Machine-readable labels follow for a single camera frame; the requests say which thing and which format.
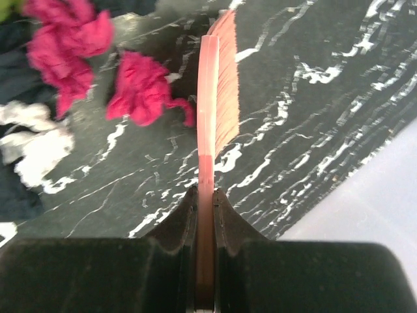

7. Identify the dark navy paper scrap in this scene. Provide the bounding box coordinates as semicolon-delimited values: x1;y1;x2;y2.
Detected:
1;15;57;113

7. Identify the magenta paper scrap far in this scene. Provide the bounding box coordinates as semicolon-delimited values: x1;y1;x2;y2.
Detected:
106;51;195;127

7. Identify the pink hand brush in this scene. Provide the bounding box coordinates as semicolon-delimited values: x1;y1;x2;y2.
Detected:
194;8;239;312

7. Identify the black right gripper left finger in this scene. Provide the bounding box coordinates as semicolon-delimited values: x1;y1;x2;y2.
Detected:
1;187;197;312

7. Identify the magenta paper scrap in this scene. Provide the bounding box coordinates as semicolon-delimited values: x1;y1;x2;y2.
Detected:
23;0;113;117
106;51;195;127

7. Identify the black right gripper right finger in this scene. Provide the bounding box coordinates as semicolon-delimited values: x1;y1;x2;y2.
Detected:
213;190;416;312

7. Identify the white paper scrap left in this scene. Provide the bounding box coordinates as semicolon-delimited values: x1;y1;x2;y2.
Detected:
1;100;75;188

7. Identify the magenta paper scrap left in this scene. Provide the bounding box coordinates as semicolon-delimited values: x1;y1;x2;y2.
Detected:
23;0;113;117

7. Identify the green paper scrap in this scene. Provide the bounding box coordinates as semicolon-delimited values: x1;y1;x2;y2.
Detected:
0;0;25;22

